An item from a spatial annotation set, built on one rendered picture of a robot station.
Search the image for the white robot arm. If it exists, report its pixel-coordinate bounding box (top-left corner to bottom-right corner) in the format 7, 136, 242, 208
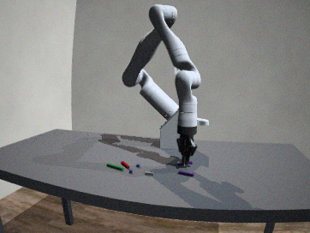
122, 4, 209, 127

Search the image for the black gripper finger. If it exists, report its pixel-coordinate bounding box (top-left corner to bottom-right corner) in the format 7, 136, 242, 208
183, 139, 197, 166
176, 138, 184, 163

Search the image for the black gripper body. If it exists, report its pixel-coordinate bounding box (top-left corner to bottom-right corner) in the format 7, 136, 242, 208
177, 125, 197, 148

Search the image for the red rod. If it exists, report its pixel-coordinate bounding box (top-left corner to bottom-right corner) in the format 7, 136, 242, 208
122, 161, 129, 169

